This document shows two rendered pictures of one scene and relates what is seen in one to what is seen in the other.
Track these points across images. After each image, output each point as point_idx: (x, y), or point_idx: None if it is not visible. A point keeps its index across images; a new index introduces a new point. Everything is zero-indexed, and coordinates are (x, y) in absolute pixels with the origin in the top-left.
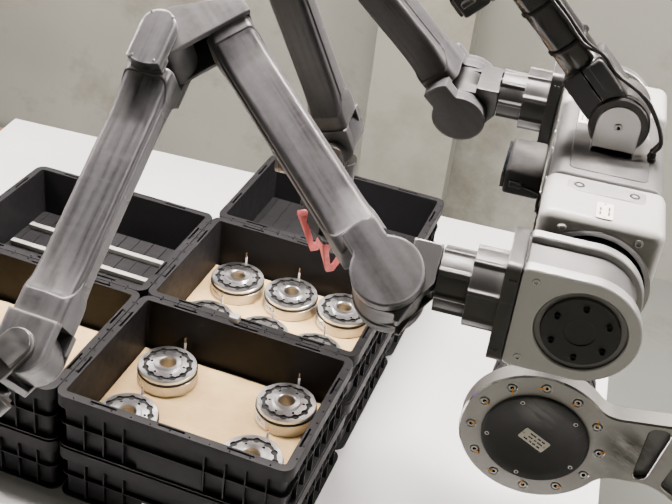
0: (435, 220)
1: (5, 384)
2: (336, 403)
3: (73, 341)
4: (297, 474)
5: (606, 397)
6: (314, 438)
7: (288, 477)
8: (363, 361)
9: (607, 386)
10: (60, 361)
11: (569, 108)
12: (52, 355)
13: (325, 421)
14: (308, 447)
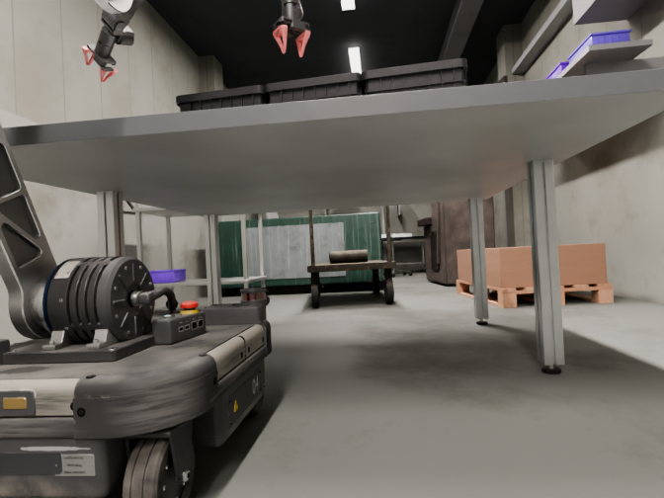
0: (436, 62)
1: (103, 23)
2: (241, 101)
3: (119, 14)
4: (190, 110)
5: (391, 93)
6: (203, 96)
7: (176, 101)
8: (288, 101)
9: (411, 91)
10: (113, 18)
11: None
12: (108, 13)
13: (218, 97)
14: (195, 96)
